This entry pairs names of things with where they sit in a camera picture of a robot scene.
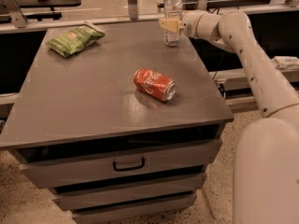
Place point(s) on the metal railing frame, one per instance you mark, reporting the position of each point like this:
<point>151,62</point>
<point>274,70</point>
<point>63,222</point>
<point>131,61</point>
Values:
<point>15,19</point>

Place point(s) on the red coke can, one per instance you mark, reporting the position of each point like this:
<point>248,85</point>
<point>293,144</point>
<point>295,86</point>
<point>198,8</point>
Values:
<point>155,84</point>

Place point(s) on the grey drawer cabinet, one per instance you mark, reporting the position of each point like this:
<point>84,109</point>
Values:
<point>74,117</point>

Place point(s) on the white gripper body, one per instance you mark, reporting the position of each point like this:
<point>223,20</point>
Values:
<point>189,26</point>

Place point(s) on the clear plastic water bottle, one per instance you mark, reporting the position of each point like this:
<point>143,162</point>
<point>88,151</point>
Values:
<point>172,9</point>

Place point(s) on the black drawer handle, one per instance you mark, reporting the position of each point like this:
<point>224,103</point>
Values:
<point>128,165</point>

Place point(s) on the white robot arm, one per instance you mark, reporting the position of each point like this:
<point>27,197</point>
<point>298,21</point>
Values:
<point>266,170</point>

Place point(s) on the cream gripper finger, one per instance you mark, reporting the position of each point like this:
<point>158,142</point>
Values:
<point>171,25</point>

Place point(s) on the green chip bag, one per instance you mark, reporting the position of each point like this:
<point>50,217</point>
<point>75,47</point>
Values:
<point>75,40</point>

